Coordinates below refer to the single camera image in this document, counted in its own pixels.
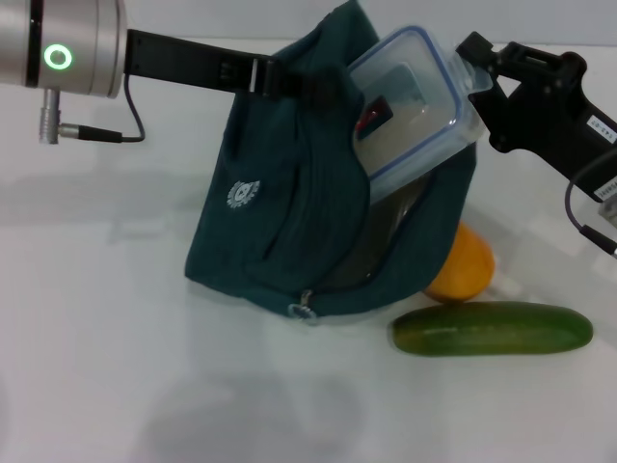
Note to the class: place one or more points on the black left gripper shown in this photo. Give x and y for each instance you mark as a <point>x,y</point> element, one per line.
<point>188,60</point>

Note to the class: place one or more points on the green cucumber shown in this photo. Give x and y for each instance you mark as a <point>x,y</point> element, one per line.
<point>491,328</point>

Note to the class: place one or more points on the dark teal fabric lunch bag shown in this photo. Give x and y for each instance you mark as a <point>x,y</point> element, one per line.
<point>270,217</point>

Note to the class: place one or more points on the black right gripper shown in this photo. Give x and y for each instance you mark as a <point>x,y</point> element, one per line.
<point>554,111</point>

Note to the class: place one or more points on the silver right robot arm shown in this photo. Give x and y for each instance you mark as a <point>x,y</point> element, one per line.
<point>609,210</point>

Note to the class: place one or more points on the orange-yellow pear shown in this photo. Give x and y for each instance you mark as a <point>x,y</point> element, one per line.
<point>470,270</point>

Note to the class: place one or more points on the clear plastic blue-rimmed container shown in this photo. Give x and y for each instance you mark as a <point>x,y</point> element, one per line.
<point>414,116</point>

